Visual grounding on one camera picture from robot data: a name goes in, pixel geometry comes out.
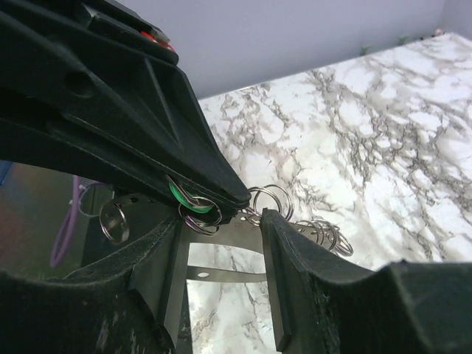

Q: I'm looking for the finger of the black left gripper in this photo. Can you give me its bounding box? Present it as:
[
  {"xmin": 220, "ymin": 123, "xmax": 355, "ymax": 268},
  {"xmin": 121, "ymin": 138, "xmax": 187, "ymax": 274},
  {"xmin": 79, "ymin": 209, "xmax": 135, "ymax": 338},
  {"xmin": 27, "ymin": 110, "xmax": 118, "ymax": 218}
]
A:
[
  {"xmin": 1, "ymin": 88, "xmax": 236, "ymax": 218},
  {"xmin": 1, "ymin": 1, "xmax": 249, "ymax": 207}
]

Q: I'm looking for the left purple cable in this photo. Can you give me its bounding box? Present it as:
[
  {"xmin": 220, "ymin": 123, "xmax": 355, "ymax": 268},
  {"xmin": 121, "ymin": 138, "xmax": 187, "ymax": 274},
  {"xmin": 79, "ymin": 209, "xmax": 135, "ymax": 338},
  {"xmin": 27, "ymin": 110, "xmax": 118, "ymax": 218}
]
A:
[{"xmin": 49, "ymin": 175, "xmax": 100, "ymax": 268}]

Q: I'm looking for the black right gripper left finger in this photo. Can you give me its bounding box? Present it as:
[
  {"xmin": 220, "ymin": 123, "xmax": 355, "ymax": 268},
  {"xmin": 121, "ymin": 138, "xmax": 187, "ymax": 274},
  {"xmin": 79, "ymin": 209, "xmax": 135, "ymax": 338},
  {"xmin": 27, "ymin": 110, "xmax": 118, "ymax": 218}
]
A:
[{"xmin": 1, "ymin": 216, "xmax": 189, "ymax": 353}]

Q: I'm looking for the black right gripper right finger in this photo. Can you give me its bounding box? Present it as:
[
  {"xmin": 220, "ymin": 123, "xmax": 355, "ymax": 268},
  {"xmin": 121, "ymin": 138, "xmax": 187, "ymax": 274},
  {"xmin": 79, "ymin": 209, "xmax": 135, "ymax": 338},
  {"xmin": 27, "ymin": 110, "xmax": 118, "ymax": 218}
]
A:
[{"xmin": 260, "ymin": 209, "xmax": 471, "ymax": 353}]

